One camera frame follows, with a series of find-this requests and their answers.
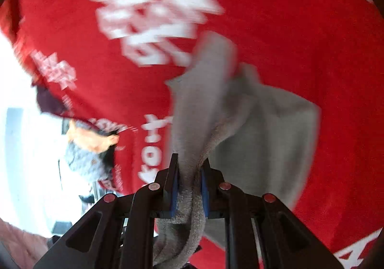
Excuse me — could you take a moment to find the grey fleece garment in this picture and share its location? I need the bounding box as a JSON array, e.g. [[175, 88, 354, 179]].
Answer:
[[153, 32, 320, 268]]

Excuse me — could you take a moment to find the colourful clothes pile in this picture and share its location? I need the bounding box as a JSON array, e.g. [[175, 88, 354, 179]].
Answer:
[[65, 120, 120, 182]]

